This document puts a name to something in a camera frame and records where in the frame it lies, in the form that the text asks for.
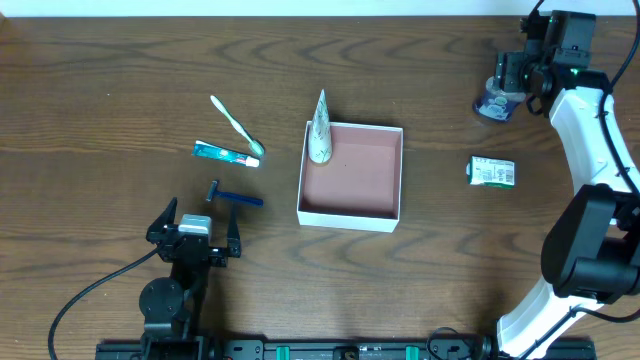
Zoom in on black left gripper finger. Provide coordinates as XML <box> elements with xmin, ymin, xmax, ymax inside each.
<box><xmin>226</xmin><ymin>205</ymin><xmax>241</xmax><ymax>250</ymax></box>
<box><xmin>147</xmin><ymin>197</ymin><xmax>178</xmax><ymax>232</ymax></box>

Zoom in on blue hand soap bottle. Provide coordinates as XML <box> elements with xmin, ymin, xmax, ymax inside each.
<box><xmin>472</xmin><ymin>77</ymin><xmax>526</xmax><ymax>123</ymax></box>

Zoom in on blue disposable razor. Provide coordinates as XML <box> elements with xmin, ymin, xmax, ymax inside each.
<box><xmin>206</xmin><ymin>180</ymin><xmax>264</xmax><ymax>207</ymax></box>

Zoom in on green white soap box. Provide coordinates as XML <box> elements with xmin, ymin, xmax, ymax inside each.
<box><xmin>466</xmin><ymin>156</ymin><xmax>516</xmax><ymax>188</ymax></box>

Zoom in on white floral cone tube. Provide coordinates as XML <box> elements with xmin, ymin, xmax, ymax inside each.
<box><xmin>307</xmin><ymin>89</ymin><xmax>332</xmax><ymax>164</ymax></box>

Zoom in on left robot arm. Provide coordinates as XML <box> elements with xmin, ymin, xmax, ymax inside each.
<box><xmin>139</xmin><ymin>199</ymin><xmax>242</xmax><ymax>360</ymax></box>

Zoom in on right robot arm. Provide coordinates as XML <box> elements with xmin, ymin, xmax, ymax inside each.
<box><xmin>473</xmin><ymin>46</ymin><xmax>639</xmax><ymax>359</ymax></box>

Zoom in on teal toothpaste tube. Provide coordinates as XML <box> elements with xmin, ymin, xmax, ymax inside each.
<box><xmin>192</xmin><ymin>140</ymin><xmax>260</xmax><ymax>168</ymax></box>

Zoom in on green white toothbrush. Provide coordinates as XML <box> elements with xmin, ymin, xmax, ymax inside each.
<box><xmin>210</xmin><ymin>95</ymin><xmax>265</xmax><ymax>157</ymax></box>

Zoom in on white box with pink interior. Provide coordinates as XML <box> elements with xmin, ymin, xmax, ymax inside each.
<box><xmin>296</xmin><ymin>122</ymin><xmax>404</xmax><ymax>233</ymax></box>

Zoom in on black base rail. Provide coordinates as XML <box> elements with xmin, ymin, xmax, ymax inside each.
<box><xmin>94</xmin><ymin>335</ymin><xmax>596</xmax><ymax>360</ymax></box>

